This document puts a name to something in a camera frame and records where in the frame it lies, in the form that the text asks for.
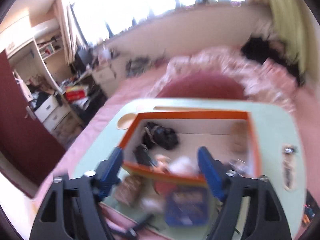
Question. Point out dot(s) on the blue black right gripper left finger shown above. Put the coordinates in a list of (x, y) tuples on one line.
[(70, 208)]

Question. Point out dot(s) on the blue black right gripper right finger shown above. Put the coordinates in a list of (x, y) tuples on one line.
[(265, 217)]

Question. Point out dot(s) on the brown patterned small box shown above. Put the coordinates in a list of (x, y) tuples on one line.
[(129, 190)]

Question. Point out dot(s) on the blue tin case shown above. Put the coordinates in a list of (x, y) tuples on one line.
[(187, 206)]

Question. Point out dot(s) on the red small pouch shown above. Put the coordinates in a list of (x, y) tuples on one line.
[(163, 188)]

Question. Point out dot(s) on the black lace-trimmed garment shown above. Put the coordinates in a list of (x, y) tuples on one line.
[(155, 134)]

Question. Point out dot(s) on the white drawer cabinet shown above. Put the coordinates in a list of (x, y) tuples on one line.
[(50, 113)]

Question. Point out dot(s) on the orange cardboard box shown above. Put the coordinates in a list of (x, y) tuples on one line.
[(226, 134)]

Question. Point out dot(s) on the red snack package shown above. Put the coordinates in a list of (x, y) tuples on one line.
[(76, 92)]

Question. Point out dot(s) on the pink floral quilt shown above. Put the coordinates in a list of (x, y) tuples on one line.
[(269, 82)]

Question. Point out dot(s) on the black clothes pile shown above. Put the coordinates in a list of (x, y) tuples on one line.
[(260, 50)]

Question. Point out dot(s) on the yellow-green curtain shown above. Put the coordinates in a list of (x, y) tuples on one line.
[(289, 23)]

